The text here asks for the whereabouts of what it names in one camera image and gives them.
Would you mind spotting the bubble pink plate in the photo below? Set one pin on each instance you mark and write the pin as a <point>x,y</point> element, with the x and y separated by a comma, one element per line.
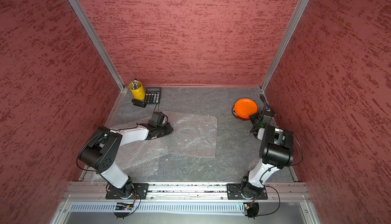
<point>158,144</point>

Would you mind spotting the yellow pen cup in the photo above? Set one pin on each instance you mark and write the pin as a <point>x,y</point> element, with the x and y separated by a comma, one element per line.
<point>139,93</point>

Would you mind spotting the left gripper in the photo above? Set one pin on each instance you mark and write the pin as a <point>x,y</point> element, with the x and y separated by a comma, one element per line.
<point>169,127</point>

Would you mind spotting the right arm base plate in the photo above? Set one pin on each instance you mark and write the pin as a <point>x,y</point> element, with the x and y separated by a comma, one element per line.
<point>237,192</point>

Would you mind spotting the perforated cable duct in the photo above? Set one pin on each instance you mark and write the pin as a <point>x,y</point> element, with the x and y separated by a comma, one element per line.
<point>161,207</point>

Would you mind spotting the pens in cup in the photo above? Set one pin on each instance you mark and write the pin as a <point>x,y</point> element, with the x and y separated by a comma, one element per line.
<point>135,84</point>

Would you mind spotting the orange dinner plate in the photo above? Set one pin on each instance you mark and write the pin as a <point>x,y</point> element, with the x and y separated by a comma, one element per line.
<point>247,103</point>

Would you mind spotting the aluminium front rail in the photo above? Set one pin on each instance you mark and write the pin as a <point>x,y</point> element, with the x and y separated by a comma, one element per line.
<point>190,192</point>

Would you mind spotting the bubble orange plate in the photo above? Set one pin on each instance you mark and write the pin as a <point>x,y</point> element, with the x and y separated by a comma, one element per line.
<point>193,135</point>

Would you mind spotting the black calculator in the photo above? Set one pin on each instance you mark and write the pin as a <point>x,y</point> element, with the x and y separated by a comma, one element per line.
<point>153,95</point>

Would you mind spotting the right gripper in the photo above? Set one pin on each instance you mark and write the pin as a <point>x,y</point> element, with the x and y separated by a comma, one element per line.
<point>258,114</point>

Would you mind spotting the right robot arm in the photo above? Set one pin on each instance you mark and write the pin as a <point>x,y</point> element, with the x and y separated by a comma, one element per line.
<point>276,153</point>

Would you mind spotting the black stapler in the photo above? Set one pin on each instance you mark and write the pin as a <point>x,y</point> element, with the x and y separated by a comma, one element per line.
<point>139,103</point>

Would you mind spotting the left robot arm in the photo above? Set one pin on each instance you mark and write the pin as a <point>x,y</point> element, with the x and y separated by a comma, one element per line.
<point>100,152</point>

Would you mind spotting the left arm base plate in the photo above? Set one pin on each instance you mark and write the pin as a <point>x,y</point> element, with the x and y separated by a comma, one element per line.
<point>128,192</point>

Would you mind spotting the red floral dinner plate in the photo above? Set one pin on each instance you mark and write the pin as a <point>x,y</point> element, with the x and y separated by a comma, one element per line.
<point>241,113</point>

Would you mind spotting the clear bubble wrap sheet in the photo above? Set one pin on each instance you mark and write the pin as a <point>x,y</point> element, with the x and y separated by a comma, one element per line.
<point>137,169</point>

